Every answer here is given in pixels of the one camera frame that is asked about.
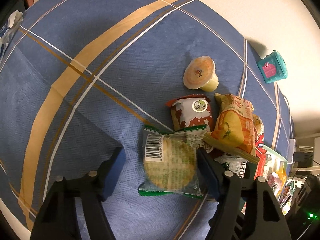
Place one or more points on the pink snack packet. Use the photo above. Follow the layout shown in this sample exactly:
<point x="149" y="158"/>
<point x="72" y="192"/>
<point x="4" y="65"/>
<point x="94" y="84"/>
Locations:
<point x="274" y="182"/>

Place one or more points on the yellow snack bag with barcode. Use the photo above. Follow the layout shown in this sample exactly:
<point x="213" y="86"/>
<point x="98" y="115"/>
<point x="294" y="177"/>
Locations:
<point x="281" y="172"/>

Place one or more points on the white green corn snack bag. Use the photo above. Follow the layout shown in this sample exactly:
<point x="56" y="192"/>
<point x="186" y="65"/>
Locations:
<point x="239" y="166"/>

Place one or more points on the pale yellow jelly cup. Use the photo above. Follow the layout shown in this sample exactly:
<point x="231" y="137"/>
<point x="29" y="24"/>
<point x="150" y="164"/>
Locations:
<point x="200" y="74"/>

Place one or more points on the black power adapter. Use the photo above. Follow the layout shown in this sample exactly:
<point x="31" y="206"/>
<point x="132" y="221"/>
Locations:
<point x="299" y="157"/>

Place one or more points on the blue plaid tablecloth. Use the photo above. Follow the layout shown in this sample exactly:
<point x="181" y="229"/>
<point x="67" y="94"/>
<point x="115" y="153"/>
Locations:
<point x="82" y="77"/>

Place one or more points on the green edged cracker packet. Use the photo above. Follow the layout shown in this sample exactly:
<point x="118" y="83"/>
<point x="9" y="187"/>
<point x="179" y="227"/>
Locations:
<point x="170" y="161"/>

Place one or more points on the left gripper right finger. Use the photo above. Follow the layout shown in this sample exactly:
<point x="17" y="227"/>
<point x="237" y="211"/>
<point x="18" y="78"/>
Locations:
<point x="247" y="208"/>

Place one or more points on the red brown milk snack packet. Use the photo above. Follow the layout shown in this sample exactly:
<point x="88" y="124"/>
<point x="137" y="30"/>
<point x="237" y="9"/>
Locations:
<point x="191" y="110"/>

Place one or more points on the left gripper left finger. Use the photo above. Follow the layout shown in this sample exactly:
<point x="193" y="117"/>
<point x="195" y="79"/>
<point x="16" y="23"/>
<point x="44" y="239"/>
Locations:
<point x="57" y="218"/>

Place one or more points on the crumpled blue white wrapper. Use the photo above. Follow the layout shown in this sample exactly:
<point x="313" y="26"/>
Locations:
<point x="9" y="29"/>

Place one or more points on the red white candy packet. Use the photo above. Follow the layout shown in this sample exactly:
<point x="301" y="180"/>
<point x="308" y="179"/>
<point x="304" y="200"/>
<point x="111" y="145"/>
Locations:
<point x="259" y="141"/>

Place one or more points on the yellow orange bread packet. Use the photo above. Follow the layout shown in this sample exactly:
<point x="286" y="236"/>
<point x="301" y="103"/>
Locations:
<point x="234" y="129"/>

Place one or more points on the teal rimmed white tray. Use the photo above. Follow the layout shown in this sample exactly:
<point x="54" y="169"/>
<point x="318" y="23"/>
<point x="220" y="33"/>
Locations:
<point x="273" y="160"/>

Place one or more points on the teal toy house box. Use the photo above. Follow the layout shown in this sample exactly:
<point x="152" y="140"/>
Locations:
<point x="273" y="67"/>

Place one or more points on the colourful toy clutter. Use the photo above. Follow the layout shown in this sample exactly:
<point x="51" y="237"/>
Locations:
<point x="286" y="196"/>

